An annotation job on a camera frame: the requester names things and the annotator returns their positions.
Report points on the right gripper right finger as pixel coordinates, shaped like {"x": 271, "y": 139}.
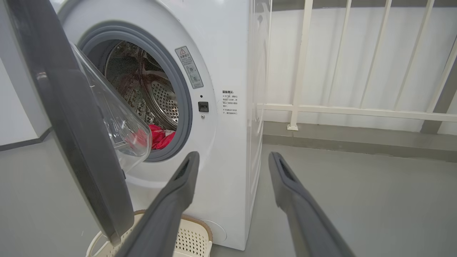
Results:
{"x": 303, "y": 221}

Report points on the black door latch socket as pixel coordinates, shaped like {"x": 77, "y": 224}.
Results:
{"x": 203, "y": 106}

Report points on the round white drain cover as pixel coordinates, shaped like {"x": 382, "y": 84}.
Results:
{"x": 217, "y": 232}

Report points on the red and white garment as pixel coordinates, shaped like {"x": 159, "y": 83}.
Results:
{"x": 159, "y": 137}

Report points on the dark grey glass washer door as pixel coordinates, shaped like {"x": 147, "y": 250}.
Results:
{"x": 71, "y": 117}

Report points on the black printed text label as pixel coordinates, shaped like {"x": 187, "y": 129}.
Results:
{"x": 230, "y": 101}

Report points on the grey warning sticker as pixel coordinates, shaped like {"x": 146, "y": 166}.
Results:
{"x": 189, "y": 67}

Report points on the white metal railing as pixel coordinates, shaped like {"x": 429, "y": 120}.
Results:
{"x": 357, "y": 111}

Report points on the white front-load washing machine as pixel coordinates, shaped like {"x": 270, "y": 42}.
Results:
{"x": 228, "y": 53}

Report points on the grey rubber door seal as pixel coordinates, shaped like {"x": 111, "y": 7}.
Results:
{"x": 184, "y": 107}

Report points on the perforated steel washer drum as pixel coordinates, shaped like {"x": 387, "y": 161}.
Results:
{"x": 162, "y": 100}

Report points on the cream plastic laundry basket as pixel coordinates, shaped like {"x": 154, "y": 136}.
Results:
{"x": 192, "y": 239}

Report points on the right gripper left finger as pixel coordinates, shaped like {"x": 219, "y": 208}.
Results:
{"x": 167, "y": 214}

